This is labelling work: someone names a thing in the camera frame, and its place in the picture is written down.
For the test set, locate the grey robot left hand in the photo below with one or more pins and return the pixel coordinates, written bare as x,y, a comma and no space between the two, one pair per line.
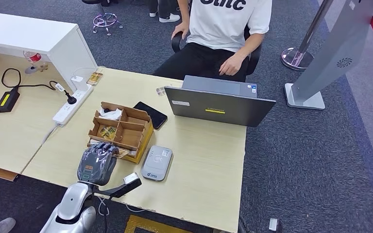
96,165

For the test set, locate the person's right hand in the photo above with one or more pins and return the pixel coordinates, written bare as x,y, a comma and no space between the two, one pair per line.
180,30

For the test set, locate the person's left hand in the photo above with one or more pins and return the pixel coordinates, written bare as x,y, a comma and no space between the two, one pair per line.
232,65

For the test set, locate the hotel key card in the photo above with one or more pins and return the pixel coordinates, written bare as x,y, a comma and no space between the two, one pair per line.
123,153

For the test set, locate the ID card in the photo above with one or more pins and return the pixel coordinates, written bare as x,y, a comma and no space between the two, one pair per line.
161,91

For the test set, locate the ribbed grey robot left arm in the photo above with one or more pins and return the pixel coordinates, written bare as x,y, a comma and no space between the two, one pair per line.
72,201

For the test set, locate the person's left forearm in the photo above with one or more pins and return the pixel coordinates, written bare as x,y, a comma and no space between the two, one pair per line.
250,45

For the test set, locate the person's right forearm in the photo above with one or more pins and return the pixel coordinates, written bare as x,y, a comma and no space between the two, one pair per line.
183,13

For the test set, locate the person in dark trousers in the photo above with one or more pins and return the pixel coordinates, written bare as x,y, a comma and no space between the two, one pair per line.
168,17

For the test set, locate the person in white T-shirt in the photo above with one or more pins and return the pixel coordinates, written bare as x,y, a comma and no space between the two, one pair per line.
225,25

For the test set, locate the grey card reader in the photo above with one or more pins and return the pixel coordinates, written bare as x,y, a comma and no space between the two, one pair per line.
157,164

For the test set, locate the black office chair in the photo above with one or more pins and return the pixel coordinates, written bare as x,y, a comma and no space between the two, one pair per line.
254,58

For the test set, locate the grey laptop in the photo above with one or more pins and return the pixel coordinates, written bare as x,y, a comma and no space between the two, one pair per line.
217,103

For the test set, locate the crumpled white tissue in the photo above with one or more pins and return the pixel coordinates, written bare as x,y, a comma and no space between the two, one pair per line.
112,114

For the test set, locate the white power strip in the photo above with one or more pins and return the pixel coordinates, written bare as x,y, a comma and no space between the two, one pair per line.
67,111

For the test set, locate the black smartphone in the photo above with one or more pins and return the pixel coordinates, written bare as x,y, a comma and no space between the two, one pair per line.
151,114

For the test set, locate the chrome stool base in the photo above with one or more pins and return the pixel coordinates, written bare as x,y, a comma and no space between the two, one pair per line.
104,20

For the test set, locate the white charger plug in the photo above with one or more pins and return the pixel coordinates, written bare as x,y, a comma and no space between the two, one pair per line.
76,78

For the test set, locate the grey kiosk stand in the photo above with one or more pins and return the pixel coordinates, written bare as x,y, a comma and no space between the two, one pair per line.
334,58

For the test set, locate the black power adapter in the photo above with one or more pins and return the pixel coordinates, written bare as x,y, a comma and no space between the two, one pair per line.
7,101

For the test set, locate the small brass object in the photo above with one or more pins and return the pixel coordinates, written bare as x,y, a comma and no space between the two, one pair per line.
44,67

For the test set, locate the small grey round object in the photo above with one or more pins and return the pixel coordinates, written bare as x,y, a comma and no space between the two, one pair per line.
30,69

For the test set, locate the clear bottle with red label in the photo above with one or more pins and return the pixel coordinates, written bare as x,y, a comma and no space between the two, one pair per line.
34,58

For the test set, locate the white desk shelf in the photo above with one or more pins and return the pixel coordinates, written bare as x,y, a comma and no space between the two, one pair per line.
28,32

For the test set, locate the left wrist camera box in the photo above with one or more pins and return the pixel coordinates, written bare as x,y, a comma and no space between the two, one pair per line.
131,180

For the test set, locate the chrome stanchion post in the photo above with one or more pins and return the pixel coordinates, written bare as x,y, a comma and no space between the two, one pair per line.
296,59

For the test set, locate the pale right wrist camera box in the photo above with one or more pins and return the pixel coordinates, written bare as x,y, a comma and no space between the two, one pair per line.
273,224

